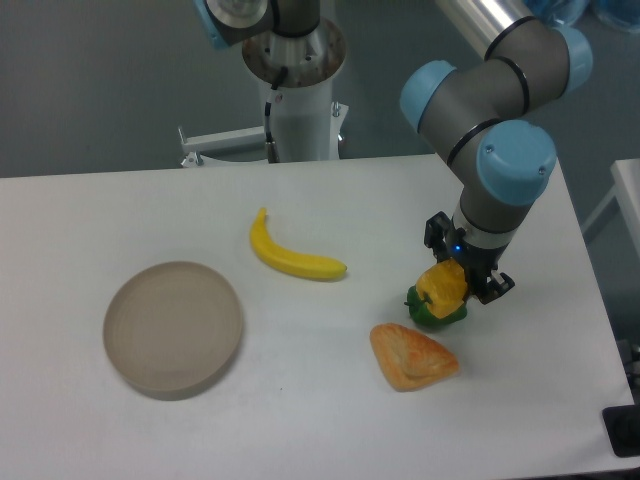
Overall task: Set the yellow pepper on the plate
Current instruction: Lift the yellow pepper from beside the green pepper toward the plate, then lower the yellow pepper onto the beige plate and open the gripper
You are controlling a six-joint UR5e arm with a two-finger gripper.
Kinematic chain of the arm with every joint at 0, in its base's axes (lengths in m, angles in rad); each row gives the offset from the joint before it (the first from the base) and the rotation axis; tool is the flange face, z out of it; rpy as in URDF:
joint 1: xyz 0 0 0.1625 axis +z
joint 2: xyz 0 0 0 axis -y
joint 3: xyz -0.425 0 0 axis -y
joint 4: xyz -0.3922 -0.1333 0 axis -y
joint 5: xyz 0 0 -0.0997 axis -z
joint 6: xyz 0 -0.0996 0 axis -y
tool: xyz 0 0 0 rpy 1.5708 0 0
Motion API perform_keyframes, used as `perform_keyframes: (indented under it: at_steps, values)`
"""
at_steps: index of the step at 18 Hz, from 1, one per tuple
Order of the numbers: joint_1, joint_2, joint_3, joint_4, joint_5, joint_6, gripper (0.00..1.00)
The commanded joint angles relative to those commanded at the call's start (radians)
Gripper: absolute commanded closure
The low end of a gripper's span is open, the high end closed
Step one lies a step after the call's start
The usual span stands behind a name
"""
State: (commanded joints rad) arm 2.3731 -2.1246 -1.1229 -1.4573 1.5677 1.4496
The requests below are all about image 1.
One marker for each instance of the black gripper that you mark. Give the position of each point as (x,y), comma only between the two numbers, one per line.
(476,250)

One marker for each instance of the yellow toy bell pepper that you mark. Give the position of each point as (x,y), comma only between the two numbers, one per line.
(443,288)

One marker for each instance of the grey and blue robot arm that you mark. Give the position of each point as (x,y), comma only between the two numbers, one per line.
(474,120)

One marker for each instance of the green toy bell pepper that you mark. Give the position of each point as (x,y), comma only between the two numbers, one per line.
(422,316)

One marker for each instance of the beige round plate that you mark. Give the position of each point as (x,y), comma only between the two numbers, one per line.
(171,330)

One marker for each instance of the toy triangular pastry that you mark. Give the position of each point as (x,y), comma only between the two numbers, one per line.
(410,360)

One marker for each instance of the yellow toy banana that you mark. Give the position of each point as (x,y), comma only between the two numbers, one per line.
(293,263)

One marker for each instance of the white side table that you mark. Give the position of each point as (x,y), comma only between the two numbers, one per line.
(622,197)

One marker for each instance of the black device at edge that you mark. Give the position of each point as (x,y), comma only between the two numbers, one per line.
(622,426)

